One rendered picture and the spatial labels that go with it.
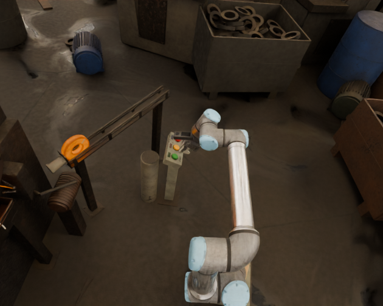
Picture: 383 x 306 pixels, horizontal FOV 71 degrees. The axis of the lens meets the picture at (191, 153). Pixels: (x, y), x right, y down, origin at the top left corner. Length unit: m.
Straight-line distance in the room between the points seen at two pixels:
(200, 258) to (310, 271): 1.41
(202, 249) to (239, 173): 0.37
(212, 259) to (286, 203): 1.54
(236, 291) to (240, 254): 0.58
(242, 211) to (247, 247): 0.14
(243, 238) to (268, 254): 1.18
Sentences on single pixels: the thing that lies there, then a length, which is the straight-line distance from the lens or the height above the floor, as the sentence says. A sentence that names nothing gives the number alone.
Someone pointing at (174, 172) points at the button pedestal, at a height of 0.40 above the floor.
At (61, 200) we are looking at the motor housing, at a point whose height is 0.53.
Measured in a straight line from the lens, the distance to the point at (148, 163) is 1.74.
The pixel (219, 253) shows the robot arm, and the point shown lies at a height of 1.00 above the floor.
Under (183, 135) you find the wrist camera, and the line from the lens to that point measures 1.51.
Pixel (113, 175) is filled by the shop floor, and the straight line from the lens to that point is 2.33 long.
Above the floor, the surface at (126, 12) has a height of 0.43.
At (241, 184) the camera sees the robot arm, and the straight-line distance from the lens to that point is 1.15.
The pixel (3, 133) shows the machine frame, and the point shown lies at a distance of 1.57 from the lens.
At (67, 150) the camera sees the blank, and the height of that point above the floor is 0.73.
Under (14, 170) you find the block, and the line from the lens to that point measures 1.49.
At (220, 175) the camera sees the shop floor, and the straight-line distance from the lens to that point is 2.41.
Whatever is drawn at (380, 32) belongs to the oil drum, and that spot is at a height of 0.87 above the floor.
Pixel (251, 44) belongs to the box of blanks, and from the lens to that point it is 2.81.
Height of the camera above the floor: 1.92
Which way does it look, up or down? 50 degrees down
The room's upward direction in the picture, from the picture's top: 12 degrees clockwise
